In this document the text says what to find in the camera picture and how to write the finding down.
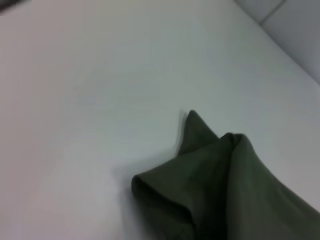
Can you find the dark green shirt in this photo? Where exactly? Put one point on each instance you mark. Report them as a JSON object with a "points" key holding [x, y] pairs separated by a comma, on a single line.
{"points": [[212, 187]]}

